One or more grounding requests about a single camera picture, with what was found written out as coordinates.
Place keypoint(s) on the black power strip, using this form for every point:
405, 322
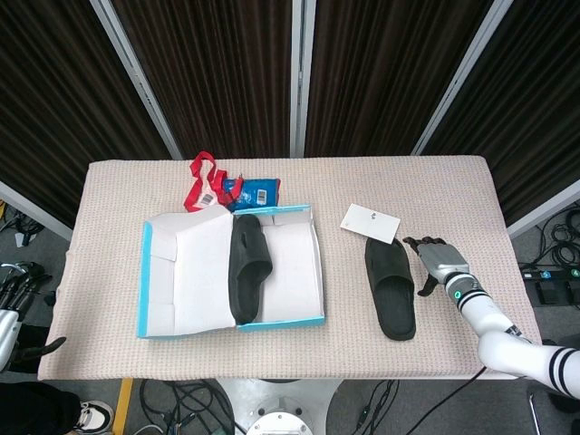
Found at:
548, 273

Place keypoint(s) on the yellow floor tape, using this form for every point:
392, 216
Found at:
122, 403

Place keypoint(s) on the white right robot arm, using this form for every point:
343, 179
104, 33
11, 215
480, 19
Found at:
498, 344

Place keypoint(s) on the blue plastic package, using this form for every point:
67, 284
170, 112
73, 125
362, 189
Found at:
258, 192

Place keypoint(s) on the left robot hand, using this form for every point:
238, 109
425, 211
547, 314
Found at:
9, 326

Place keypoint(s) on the beige cloth-covered table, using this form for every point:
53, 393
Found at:
362, 181

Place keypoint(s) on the light blue cardboard shoe box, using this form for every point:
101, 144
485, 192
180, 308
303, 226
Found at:
199, 272

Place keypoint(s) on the black slipper with frayed tag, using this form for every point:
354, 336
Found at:
247, 272

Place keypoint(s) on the white and black sneaker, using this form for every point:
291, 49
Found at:
93, 414

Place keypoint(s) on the silver aluminium partition post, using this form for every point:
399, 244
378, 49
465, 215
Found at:
301, 77
544, 210
36, 213
136, 77
462, 77

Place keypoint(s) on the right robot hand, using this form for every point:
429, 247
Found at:
441, 260

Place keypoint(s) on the white paper card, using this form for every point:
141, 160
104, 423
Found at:
369, 224

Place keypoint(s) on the black trouser leg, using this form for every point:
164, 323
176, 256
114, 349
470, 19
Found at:
31, 408

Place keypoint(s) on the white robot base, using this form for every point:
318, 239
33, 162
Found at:
317, 394

